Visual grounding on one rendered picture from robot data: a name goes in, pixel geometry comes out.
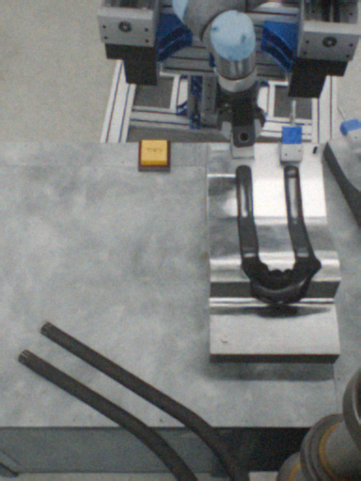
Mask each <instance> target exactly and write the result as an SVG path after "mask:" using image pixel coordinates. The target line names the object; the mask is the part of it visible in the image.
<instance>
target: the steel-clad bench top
mask: <svg viewBox="0 0 361 481"><path fill-rule="evenodd" d="M207 144H208V143H171V155H170V172H138V170H137V161H138V143H45V142H0V427H120V426H119V425H118V424H116V423H115V422H113V421H111V420H110V419H108V418H107V417H105V416H104V415H102V414H99V413H98V412H96V410H94V409H93V408H91V407H89V406H88V405H87V404H86V403H84V402H82V401H81V400H79V399H78V398H76V397H74V396H71V395H70V394H68V393H67V392H65V391H63V390H62V389H60V388H59V387H57V386H56V384H54V383H52V382H51V381H48V380H46V379H45V378H44V377H42V376H41V375H39V374H38V373H36V372H34V371H33V370H31V369H30V368H28V367H25V366H24V365H22V364H20V363H19V362H17V361H16V360H15V359H14V355H15V352H16V351H17V350H18V349H19V348H26V349H28V350H30V351H31V352H33V353H35V354H36V355H38V356H39V357H40V358H42V359H43V360H45V362H47V363H48V364H51V365H53V366H55V367H56V368H58V369H60V370H61V371H63V372H64V373H66V374H68V375H69V376H71V377H73V378H74V379H77V380H79V381H80V382H82V383H83V384H84V385H86V386H88V388H89V389H91V390H93V391H94V392H96V393H97V394H99V395H102V396H104V397H106V398H107V399H109V400H110V401H112V402H114V403H115V404H117V405H118V406H120V407H121V408H122V409H124V410H127V411H128V412H129V413H130V414H132V415H133V416H135V417H136V418H138V419H139V420H141V421H142V422H143V423H145V424H146V425H148V426H149V427H185V425H184V424H182V423H181V422H179V421H178V420H175V419H173V418H172V417H170V416H169V415H167V414H166V413H165V412H164V411H162V410H160V409H159V408H157V407H156V406H154V405H152V404H151V403H148V401H146V400H145V399H143V398H141V397H140V396H138V395H136V394H135V393H133V392H131V391H130V390H128V388H127V387H124V386H122V385H121V384H119V383H118V382H116V381H115V380H112V379H111V378H109V377H108V376H106V375H105V374H103V373H102V372H101V371H98V370H97V369H95V368H94V367H92V366H90V365H88V364H87V363H86V362H85V361H84V360H82V359H80V358H79V357H77V356H76V355H74V354H73V353H70V352H68V351H67V350H65V349H63V348H62V347H60V346H58V345H57V344H56V343H55V342H53V341H51V340H50V339H48V338H46V337H44V336H43V334H41V333H39V332H38V330H37V328H38V325H39V323H40V322H41V321H43V320H47V321H49V322H50V323H52V324H54V325H55V326H56V327H57V328H59V329H61V330H62V331H64V332H66V333H67V334H69V335H72V336H74V338H75V339H77V340H79V341H80V342H82V343H83V344H85V345H87V346H88V347H90V348H91V349H94V350H95V351H97V352H99V353H100V354H102V355H103V356H105V357H107V358H108V359H110V360H112V361H113V362H115V363H116V364H118V365H119V366H120V367H122V368H123V369H126V370H128V371H129V372H131V373H133V374H134V375H136V376H137V377H138V378H140V379H141V380H144V381H145V382H147V383H148V384H151V385H153V386H154V387H156V388H157V390H159V391H161V392H162V393H164V394H166V395H167V396H169V397H171V398H173V399H174V400H177V401H179V402H180V403H181V404H182V405H184V406H186V407H187V408H189V409H190V410H192V411H194V412H195V414H197V415H198V416H199V417H200V418H203V419H204V420H205V421H207V422H208V423H209V424H210V425H211V426H212V427H313V425H314V424H315V423H316V422H317V421H318V420H320V419H322V418H323V417H324V416H326V415H329V414H331V413H337V412H343V396H344V393H345V389H346V386H347V384H348V383H349V381H350V380H351V378H352V376H353V374H354V372H355V371H356V370H357V369H358V367H359V366H360V365H361V228H360V226H359V224H358V222H357V221H356V219H355V217H354V215H353V212H352V210H351V209H350V208H349V206H348V203H347V201H346V199H345V197H344V195H343V193H342V191H341V190H340V188H339V186H338V184H337V181H336V178H335V176H334V174H333V172H332V170H331V168H330V166H329V164H328V163H327V162H326V160H325V159H324V157H323V155H322V153H323V150H324V147H325V144H326V143H302V144H319V151H320V159H321V167H322V186H323V194H324V205H325V213H326V220H327V224H328V228H329V232H331V235H332V238H333V241H334V244H335V246H336V249H337V257H338V263H339V271H340V285H339V287H338V290H337V294H336V297H335V309H336V318H337V333H338V342H339V349H340V354H339V357H338V358H337V360H336V362H335V363H334V364H247V363H210V348H209V296H208V260H205V259H198V254H199V253H205V252H208V244H207V193H206V157H207ZM195 154H196V166H195ZM333 375H334V376H333ZM334 384H335V385H334ZM336 402H337V403H336Z"/></svg>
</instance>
